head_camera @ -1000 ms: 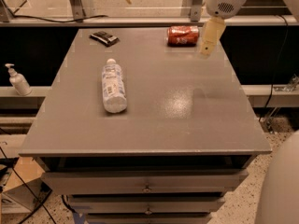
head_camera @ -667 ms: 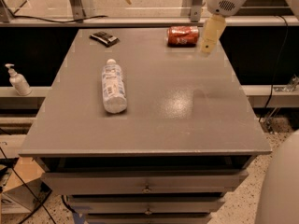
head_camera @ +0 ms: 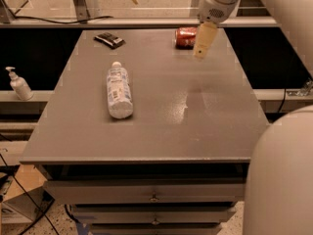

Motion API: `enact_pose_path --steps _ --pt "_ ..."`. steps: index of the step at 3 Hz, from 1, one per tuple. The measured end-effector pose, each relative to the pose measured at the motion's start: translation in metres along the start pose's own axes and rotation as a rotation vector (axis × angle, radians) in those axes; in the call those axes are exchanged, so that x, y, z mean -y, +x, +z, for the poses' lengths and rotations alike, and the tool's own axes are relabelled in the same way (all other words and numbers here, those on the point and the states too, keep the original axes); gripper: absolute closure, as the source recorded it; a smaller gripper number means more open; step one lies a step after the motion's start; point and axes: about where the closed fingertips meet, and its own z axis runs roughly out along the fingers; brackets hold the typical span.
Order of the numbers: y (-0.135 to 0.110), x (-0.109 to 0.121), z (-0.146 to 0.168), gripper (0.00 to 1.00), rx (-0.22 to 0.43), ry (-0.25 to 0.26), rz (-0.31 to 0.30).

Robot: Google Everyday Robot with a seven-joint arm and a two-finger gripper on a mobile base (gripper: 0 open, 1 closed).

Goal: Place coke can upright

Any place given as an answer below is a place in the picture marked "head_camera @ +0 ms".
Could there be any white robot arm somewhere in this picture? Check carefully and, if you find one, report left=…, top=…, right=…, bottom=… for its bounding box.
left=194, top=0, right=313, bottom=235

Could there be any left grey metal bracket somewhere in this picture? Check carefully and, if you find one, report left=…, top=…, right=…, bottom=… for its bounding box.
left=72, top=0, right=90, bottom=21

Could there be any clear plastic water bottle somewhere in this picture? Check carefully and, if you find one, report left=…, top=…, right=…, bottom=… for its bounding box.
left=107, top=62, right=133, bottom=119

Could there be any middle grey drawer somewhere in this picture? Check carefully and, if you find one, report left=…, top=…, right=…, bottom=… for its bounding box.
left=72, top=205, right=236, bottom=224

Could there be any black cable on ledge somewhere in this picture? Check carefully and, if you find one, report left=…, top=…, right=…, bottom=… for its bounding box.
left=13, top=15, right=113, bottom=25

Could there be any black snack packet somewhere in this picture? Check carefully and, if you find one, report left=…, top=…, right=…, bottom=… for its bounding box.
left=94, top=32, right=125, bottom=49

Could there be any white pump dispenser bottle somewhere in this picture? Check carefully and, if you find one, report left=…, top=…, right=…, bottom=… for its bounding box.
left=6, top=67, right=33, bottom=101

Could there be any grey drawer cabinet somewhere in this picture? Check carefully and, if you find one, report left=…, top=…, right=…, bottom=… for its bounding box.
left=19, top=28, right=270, bottom=235

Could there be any black floor cable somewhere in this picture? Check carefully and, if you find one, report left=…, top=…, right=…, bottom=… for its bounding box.
left=0, top=154, right=61, bottom=235

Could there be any red coke can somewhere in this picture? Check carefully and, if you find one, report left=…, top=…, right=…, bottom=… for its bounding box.
left=175, top=27, right=197, bottom=49

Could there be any bottom grey drawer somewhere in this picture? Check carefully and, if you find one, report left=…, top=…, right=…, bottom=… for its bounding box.
left=90, top=224, right=222, bottom=235

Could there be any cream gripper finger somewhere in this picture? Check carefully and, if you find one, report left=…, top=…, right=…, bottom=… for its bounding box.
left=193, top=22, right=218, bottom=59

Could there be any cardboard box on floor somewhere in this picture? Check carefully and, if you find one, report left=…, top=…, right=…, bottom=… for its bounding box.
left=1, top=164, right=46, bottom=224

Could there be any grey drawer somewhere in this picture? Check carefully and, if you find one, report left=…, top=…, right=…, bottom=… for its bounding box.
left=44, top=180, right=246, bottom=205
left=72, top=205, right=236, bottom=224
left=90, top=224, right=222, bottom=235

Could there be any top grey drawer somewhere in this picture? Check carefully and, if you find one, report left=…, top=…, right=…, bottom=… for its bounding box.
left=44, top=180, right=246, bottom=205

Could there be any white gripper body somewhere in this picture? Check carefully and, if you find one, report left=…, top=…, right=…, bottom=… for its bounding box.
left=199, top=0, right=239, bottom=24

